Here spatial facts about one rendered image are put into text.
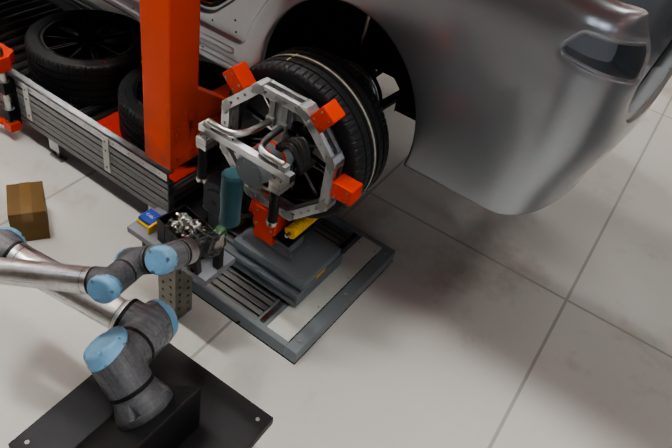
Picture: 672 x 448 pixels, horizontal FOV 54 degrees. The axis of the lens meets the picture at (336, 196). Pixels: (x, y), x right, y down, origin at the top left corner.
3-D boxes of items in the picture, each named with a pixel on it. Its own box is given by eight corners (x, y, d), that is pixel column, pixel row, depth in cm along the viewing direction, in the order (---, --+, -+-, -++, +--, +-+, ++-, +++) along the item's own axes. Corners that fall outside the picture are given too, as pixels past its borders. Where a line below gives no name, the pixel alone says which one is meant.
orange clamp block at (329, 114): (331, 125, 237) (347, 114, 230) (319, 134, 231) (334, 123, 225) (320, 109, 236) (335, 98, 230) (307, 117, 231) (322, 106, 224)
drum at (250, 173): (296, 170, 257) (300, 141, 248) (261, 196, 243) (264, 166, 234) (268, 154, 262) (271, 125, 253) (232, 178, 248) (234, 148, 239)
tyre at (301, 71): (416, 110, 242) (282, 12, 257) (383, 136, 226) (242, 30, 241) (357, 221, 288) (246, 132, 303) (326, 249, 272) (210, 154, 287)
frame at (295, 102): (330, 233, 263) (353, 121, 228) (320, 241, 259) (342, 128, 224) (227, 170, 282) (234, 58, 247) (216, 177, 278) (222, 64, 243)
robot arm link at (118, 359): (98, 404, 205) (68, 359, 201) (130, 370, 220) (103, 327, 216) (133, 396, 198) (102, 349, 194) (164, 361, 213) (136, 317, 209)
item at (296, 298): (340, 265, 319) (343, 251, 313) (294, 309, 295) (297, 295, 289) (260, 215, 337) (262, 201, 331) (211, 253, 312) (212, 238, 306)
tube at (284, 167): (318, 150, 236) (322, 126, 230) (284, 174, 223) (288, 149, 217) (279, 129, 243) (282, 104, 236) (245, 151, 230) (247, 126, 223)
